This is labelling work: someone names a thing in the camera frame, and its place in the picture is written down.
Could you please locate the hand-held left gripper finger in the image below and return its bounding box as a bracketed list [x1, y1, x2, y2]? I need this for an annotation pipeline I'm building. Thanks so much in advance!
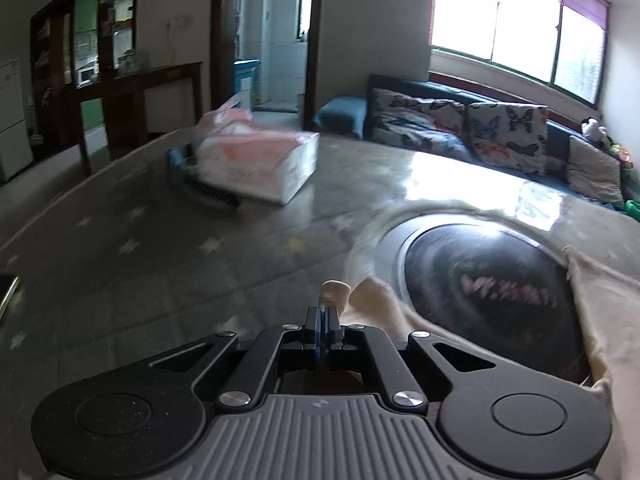
[320, 305, 502, 408]
[149, 305, 323, 408]

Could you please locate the cream cloth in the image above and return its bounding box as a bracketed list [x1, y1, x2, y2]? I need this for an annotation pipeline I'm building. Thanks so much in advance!
[320, 200, 640, 480]

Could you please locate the round black cooktop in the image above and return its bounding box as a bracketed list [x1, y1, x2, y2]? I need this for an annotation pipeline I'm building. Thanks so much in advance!
[372, 210, 592, 386]

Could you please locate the dark ribbed device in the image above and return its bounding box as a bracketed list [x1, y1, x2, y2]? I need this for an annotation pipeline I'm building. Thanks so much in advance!
[167, 142, 242, 208]

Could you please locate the quilted table cover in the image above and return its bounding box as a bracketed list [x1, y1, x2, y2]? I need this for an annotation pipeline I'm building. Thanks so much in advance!
[0, 127, 640, 480]

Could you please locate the white pink tissue box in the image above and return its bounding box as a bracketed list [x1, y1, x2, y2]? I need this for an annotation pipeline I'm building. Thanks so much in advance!
[192, 95, 321, 206]

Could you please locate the butterfly print cushion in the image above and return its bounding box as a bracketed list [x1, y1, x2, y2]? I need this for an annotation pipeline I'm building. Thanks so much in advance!
[370, 88, 469, 161]
[465, 102, 551, 176]

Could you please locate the blue white box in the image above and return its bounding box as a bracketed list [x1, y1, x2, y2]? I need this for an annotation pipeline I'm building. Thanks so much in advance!
[234, 59, 261, 111]

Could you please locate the wooden side table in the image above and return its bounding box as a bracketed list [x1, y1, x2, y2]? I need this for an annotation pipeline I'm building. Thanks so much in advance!
[77, 62, 204, 175]

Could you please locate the dark blue sofa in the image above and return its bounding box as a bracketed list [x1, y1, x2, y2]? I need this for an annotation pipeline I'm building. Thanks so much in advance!
[367, 74, 640, 216]

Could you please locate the grey cushion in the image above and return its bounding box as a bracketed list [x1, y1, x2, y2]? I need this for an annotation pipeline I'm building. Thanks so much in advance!
[565, 135, 624, 204]

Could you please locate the dark flat object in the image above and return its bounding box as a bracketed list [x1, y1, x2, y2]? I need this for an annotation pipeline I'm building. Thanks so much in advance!
[0, 274, 21, 319]

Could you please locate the black white plush toy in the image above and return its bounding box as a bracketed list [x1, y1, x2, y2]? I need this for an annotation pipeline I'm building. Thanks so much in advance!
[580, 117, 614, 149]

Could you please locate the large window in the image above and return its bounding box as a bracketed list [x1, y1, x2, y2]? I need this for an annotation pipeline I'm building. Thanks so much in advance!
[430, 0, 612, 109]

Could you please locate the white refrigerator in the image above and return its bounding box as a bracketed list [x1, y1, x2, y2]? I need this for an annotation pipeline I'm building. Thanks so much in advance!
[0, 57, 35, 183]

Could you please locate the wooden display cabinet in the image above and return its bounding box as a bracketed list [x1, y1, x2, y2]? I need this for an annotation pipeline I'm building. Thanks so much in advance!
[30, 0, 142, 153]

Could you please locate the wooden door frame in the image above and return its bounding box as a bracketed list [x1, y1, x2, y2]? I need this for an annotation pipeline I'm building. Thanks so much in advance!
[210, 0, 324, 132]

